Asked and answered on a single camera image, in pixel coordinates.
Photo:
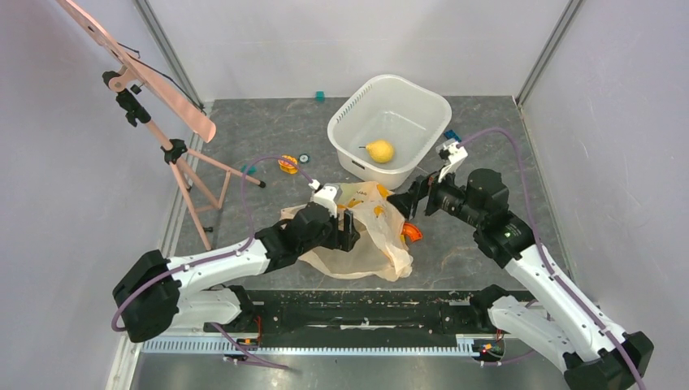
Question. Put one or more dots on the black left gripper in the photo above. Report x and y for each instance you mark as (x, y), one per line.
(344, 239)

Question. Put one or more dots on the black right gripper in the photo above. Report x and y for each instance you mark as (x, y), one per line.
(422, 195)

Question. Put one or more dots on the cream banana print plastic bag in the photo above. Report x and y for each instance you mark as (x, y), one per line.
(380, 250)

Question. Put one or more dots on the yellow fake fruit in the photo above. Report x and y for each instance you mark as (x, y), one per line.
(380, 151)

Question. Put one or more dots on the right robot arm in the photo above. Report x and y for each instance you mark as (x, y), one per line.
(576, 336)

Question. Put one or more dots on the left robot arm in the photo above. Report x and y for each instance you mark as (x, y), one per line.
(159, 293)

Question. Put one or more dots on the orange curved toy piece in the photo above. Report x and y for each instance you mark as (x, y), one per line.
(410, 233)

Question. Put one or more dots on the blue lego brick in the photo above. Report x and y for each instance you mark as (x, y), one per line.
(451, 135)

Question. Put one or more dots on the white plastic basin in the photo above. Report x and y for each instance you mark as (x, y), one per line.
(393, 109)

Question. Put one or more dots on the yellow orange toy cylinder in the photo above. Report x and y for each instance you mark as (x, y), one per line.
(288, 164)

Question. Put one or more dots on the teal wedge block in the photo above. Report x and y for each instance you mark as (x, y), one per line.
(248, 170)

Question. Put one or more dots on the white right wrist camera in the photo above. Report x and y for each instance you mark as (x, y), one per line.
(453, 154)

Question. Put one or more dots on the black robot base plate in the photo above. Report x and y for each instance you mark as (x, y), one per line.
(365, 318)

